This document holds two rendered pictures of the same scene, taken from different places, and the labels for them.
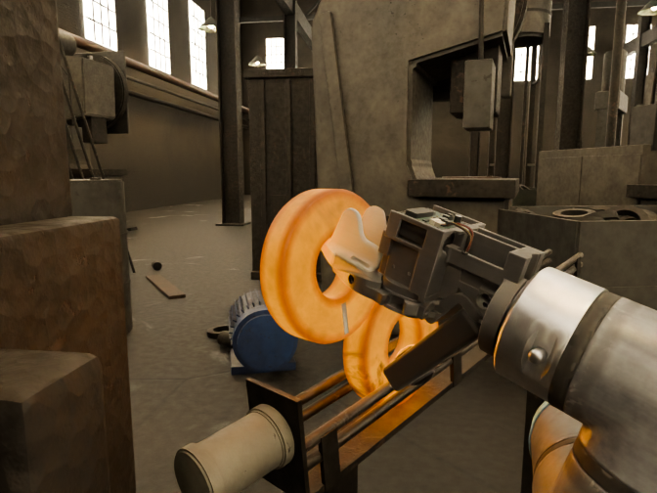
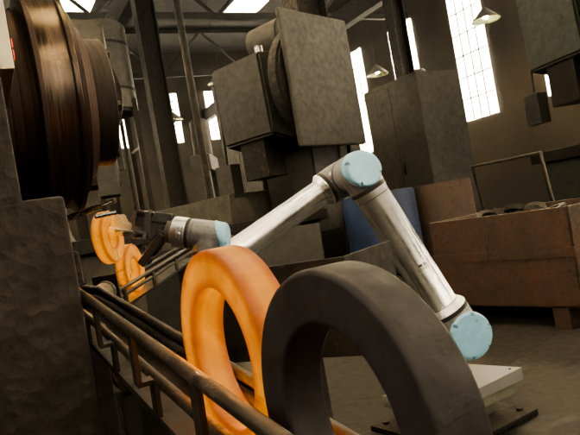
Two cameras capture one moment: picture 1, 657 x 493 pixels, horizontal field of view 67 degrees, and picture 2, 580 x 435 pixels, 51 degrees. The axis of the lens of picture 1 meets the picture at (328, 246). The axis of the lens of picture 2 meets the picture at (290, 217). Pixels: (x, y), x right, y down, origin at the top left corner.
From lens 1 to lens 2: 144 cm
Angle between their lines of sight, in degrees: 36
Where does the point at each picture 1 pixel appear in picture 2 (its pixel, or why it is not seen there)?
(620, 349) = (194, 225)
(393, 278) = (136, 230)
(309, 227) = (104, 222)
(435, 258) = (148, 219)
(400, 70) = not seen: hidden behind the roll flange
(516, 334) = (173, 230)
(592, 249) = not seen: hidden behind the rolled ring
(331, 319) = (115, 254)
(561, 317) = (181, 223)
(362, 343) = (123, 265)
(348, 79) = not seen: outside the picture
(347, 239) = (117, 223)
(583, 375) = (188, 233)
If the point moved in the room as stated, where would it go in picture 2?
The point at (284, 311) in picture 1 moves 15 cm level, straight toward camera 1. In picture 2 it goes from (104, 249) to (126, 244)
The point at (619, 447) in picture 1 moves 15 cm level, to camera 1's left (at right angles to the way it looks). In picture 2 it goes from (198, 245) to (148, 255)
